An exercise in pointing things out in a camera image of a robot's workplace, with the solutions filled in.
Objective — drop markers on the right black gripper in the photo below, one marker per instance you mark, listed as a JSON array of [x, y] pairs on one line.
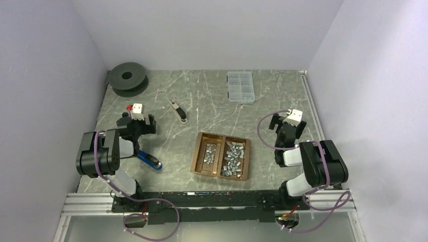
[[276, 119]]

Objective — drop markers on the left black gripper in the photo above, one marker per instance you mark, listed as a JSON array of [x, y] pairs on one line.
[[148, 128]]

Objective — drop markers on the blue stapler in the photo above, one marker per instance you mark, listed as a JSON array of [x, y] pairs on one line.
[[149, 160]]

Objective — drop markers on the black beige stapler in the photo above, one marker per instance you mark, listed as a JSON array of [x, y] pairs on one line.
[[178, 111]]

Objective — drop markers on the brown staple tray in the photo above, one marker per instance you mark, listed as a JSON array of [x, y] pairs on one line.
[[221, 156]]

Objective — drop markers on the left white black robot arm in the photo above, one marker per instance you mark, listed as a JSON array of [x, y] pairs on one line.
[[100, 154]]

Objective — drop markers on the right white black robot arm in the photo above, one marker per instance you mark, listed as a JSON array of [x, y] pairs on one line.
[[321, 161]]

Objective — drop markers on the black filament spool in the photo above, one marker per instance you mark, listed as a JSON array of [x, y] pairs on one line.
[[128, 79]]

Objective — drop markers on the clear plastic organizer box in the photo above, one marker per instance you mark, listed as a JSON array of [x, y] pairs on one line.
[[240, 87]]

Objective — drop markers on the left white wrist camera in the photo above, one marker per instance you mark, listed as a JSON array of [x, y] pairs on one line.
[[137, 111]]

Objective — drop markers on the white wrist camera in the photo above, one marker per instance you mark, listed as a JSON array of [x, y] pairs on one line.
[[294, 117], [137, 111]]

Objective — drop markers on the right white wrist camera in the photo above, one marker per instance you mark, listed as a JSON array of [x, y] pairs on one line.
[[294, 117]]

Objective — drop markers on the aluminium frame rail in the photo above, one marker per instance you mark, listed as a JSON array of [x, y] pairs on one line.
[[101, 203]]

